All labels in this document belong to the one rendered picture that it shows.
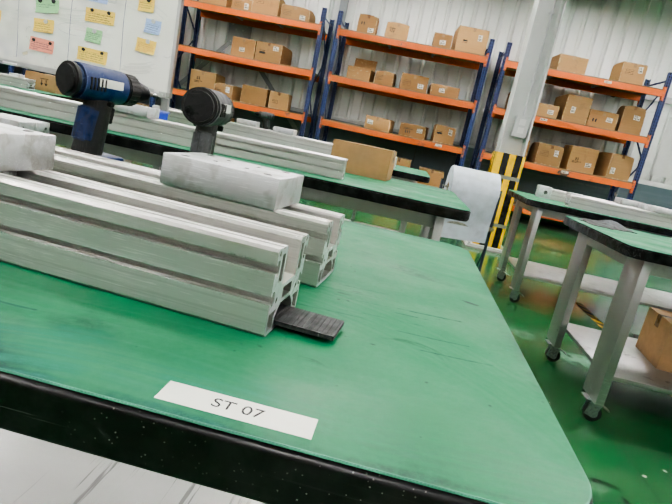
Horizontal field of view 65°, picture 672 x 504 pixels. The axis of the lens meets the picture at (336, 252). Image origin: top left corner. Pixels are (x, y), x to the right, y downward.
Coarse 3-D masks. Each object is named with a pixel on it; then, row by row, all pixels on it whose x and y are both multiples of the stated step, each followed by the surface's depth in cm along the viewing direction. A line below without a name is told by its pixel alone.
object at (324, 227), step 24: (72, 168) 72; (96, 168) 71; (120, 168) 78; (144, 168) 79; (144, 192) 71; (168, 192) 69; (192, 192) 68; (240, 216) 69; (264, 216) 67; (288, 216) 66; (312, 216) 67; (336, 216) 72; (312, 240) 66; (336, 240) 73; (312, 264) 67
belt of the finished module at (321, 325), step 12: (276, 312) 53; (288, 312) 54; (300, 312) 55; (312, 312) 55; (276, 324) 51; (288, 324) 51; (300, 324) 51; (312, 324) 52; (324, 324) 53; (336, 324) 53; (324, 336) 50
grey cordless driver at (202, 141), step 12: (192, 96) 81; (204, 96) 81; (216, 96) 83; (192, 108) 82; (204, 108) 82; (216, 108) 82; (228, 108) 89; (192, 120) 83; (204, 120) 82; (216, 120) 84; (228, 120) 92; (204, 132) 86; (216, 132) 89; (192, 144) 86; (204, 144) 86
